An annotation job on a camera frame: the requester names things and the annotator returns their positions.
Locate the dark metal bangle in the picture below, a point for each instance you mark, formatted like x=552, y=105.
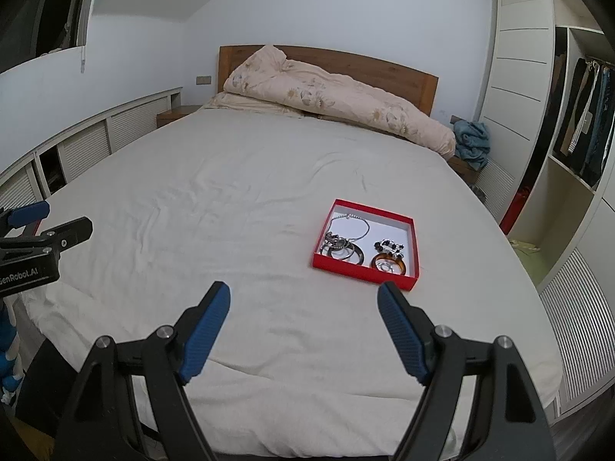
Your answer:
x=358, y=255

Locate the wall socket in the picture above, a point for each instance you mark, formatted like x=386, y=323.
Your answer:
x=203, y=79

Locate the amber resin bangle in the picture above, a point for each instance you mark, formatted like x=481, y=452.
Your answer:
x=375, y=264

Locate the beige floral duvet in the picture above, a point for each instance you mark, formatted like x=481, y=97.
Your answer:
x=336, y=96

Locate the wooden nightstand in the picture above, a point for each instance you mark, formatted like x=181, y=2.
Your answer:
x=173, y=115
x=463, y=168

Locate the red jewelry box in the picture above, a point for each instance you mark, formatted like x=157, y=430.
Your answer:
x=355, y=269

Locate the white wardrobe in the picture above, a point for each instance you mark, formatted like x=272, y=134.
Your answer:
x=519, y=81

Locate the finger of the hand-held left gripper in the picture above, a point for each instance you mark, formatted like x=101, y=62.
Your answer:
x=29, y=214
x=72, y=230

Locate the white louvered low cabinet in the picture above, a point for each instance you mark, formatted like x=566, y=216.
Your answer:
x=86, y=144

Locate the person's left forearm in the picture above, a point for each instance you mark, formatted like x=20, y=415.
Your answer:
x=7, y=336

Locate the blue crumpled cloth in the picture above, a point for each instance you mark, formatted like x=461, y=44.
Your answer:
x=471, y=141

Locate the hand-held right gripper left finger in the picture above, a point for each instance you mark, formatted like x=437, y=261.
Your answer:
x=206, y=331

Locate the wooden headboard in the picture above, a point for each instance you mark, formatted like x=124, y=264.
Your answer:
x=384, y=77

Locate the hanging clothes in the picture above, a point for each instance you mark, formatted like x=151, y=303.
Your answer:
x=591, y=115

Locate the thin silver hoop bangle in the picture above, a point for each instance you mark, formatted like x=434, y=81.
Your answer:
x=331, y=250

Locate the window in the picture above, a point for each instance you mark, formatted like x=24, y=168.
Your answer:
x=48, y=5

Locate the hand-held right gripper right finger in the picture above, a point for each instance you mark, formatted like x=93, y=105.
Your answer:
x=401, y=331

